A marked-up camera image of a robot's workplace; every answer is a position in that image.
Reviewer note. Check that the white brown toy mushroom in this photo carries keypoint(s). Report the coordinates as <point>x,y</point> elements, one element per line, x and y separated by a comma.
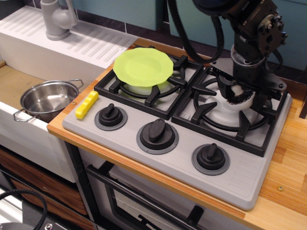
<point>242,99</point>

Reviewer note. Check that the black left burner grate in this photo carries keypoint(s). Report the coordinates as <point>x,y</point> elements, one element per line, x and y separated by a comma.
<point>185,72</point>

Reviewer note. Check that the wooden drawer front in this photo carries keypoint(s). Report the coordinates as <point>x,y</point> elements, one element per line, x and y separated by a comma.
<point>45,181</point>

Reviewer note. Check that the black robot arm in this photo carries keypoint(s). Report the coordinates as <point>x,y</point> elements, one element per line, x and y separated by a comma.
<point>258,32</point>

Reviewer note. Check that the white right burner cap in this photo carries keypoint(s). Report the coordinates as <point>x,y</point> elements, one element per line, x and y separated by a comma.
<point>223,115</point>

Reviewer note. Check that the stainless steel pot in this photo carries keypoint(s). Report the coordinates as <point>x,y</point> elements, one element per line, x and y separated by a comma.
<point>46,100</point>

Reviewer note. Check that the black burner grate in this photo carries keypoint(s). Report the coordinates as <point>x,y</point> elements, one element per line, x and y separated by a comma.
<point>185,72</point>
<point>247,122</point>

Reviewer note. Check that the black left stove knob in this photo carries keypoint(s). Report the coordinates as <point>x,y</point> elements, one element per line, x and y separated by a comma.
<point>110,118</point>

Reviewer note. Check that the white burner cap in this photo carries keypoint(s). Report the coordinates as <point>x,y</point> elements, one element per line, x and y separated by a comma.
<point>165,88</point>
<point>223,115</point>

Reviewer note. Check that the white left burner cap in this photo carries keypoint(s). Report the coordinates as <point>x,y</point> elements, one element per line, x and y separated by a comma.
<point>165,88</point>

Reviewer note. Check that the black right burner grate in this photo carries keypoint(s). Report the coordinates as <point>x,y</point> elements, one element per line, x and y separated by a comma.
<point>247,122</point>

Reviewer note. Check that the toy oven door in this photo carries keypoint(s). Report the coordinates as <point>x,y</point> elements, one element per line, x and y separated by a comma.
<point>135,203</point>

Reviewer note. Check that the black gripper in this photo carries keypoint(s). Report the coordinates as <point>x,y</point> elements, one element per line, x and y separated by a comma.
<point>266,85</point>

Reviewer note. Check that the black middle stove knob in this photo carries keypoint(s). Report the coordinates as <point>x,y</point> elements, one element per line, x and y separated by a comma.
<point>157,137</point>

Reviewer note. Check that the lime green plastic plate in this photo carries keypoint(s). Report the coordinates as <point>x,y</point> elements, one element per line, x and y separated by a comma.
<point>143,67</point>

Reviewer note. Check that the grey toy stove top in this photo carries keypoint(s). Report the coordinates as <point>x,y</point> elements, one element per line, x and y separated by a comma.
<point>239,185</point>

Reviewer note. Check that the yellow toy fry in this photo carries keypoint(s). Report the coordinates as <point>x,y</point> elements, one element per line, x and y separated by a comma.
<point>85,106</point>

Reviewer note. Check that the black stove knob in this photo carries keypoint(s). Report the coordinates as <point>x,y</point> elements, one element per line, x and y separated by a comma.
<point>210,159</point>
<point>110,118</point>
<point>157,137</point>

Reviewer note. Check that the grey toy faucet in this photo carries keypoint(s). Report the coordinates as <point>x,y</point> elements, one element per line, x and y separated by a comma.
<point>58,21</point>

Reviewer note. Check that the black right stove knob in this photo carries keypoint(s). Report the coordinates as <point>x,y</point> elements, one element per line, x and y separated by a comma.
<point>210,159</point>

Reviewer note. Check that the white toy sink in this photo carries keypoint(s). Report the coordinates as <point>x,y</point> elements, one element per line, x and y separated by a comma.
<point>28,57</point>

